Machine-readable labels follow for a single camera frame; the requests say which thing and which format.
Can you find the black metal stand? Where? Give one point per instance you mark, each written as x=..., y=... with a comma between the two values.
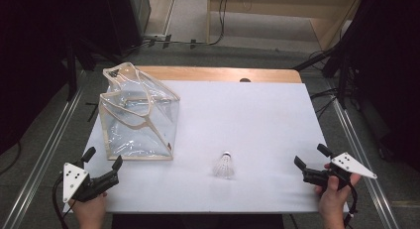
x=71, y=73

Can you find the black cabinet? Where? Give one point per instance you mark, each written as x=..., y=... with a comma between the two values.
x=127, y=21

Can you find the black tripod stand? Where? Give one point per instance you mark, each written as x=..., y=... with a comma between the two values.
x=336, y=63

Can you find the clear plastic bag beige trim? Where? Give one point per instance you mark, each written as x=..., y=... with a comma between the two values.
x=138, y=136

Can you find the white shuttlecock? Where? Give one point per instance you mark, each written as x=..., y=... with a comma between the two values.
x=224, y=166

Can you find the person's right hand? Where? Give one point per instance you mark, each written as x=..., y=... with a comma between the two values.
x=333, y=202

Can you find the metal floor rail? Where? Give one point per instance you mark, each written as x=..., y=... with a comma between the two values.
x=43, y=159
x=363, y=163

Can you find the white board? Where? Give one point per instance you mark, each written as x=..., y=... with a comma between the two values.
x=247, y=123

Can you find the light wooden frame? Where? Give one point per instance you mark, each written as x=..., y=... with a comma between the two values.
x=290, y=4

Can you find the person's dark clothing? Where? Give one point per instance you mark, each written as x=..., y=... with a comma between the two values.
x=198, y=221

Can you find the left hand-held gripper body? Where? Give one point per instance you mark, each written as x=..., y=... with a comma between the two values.
x=99, y=184

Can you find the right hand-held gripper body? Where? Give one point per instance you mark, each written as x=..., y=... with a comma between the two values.
x=350, y=164

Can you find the black curtain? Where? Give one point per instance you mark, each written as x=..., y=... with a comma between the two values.
x=393, y=73
x=29, y=57

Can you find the person's left hand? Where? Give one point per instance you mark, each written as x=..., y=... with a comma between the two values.
x=89, y=209

